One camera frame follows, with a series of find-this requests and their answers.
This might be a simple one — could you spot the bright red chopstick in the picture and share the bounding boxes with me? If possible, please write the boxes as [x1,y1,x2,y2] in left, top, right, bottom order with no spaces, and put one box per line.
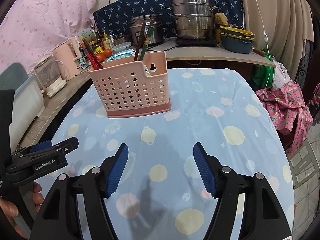
[84,41,103,70]
[83,43,101,71]

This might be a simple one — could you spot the dark red patterned chopstick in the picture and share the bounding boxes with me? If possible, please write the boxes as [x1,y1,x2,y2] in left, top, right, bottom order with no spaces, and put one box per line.
[81,38,99,71]

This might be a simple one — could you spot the maroon chopstick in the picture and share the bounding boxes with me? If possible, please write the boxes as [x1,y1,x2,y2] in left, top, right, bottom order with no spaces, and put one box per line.
[134,22,146,61]

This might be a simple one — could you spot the green chopstick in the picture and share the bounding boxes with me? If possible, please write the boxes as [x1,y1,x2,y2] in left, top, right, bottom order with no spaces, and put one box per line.
[139,19,154,61]

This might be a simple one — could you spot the left hand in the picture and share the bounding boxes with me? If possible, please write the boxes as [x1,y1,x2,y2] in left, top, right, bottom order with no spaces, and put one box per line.
[1,182,44,239]

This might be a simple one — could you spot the white plastic basin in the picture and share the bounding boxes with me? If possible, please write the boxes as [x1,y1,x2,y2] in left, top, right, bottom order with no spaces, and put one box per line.
[1,62,44,151]

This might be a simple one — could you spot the blue patterned tablecloth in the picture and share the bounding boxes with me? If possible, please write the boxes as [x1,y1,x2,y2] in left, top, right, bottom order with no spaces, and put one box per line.
[52,69,295,239]

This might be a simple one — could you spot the white blender jug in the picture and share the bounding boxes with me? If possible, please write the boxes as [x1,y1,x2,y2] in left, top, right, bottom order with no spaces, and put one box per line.
[33,55,67,98]

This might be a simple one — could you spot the pink perforated utensil holder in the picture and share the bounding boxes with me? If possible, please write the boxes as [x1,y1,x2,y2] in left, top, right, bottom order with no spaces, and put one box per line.
[89,51,171,118]

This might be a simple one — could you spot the pink electric kettle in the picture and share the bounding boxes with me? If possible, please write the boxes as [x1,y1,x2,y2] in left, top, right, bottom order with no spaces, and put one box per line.
[52,38,82,81]

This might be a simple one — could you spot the red tomato left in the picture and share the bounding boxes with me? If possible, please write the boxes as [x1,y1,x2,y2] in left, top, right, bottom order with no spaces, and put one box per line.
[96,53,105,62]

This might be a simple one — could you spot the red tomato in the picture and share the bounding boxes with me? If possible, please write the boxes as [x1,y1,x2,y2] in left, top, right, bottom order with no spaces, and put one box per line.
[104,49,113,58]
[96,53,105,62]

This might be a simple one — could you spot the pink floral cloth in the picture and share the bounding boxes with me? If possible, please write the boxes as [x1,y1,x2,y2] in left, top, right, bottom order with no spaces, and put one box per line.
[256,80,313,159]

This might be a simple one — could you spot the red tomato right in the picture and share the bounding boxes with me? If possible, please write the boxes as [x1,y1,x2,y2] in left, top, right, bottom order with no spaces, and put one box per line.
[104,49,113,58]

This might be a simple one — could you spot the yellow oil bottle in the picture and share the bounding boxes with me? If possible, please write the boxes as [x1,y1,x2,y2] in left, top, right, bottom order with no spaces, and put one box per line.
[103,31,112,49]

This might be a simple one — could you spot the wooden counter shelf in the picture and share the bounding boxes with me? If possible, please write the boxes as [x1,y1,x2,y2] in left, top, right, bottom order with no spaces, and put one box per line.
[20,39,275,147]

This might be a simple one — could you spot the wet wipes pack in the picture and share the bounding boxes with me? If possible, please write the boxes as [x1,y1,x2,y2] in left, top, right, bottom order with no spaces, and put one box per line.
[107,49,135,61]

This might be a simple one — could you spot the white paper box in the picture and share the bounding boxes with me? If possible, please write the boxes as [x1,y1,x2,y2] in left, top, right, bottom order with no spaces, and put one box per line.
[75,28,96,43]

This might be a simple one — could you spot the small steel pot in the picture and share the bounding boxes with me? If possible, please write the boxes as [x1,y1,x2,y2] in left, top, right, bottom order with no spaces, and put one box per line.
[114,34,130,46]

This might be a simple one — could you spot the clear food container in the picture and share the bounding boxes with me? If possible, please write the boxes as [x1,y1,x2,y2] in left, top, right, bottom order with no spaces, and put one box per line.
[111,42,131,54]

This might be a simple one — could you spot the black induction cooker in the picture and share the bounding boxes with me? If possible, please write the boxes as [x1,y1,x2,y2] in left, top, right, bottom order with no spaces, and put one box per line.
[176,37,219,47]

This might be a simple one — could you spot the stacked blue yellow bowls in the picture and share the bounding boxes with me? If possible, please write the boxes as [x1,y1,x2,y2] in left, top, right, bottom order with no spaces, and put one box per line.
[220,26,255,54]

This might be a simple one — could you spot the pink dotted curtain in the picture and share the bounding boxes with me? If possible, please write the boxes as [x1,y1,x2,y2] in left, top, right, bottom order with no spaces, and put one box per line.
[1,0,98,73]

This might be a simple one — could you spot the navy patterned backsplash cloth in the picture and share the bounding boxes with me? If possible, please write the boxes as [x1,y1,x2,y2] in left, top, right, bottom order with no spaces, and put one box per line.
[93,0,245,37]

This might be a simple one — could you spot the silver rice cooker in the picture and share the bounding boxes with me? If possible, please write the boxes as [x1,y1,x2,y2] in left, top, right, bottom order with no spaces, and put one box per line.
[130,14,164,47]

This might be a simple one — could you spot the stainless steel steamer pot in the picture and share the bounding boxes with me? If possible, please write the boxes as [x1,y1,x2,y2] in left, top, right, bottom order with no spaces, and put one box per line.
[171,0,219,40]

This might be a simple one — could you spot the beige curtain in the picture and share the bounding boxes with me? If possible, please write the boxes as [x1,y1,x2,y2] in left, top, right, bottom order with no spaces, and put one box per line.
[242,0,314,77]

